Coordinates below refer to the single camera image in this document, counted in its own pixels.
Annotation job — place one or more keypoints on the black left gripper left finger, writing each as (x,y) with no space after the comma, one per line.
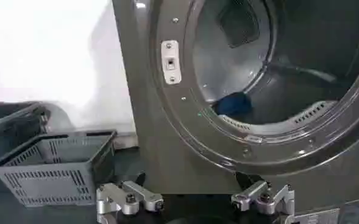
(127,194)

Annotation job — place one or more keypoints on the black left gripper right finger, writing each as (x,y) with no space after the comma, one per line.
(263,198)

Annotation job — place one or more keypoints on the grey slotted plastic basket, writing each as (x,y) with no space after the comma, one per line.
(52,169)

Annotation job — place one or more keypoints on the blue garment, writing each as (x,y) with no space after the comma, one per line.
(233,104)

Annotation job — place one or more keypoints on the grey dryer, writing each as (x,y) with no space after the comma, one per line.
(246,94)

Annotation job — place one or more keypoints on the dark grey plastic basket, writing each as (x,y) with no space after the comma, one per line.
(8,124)

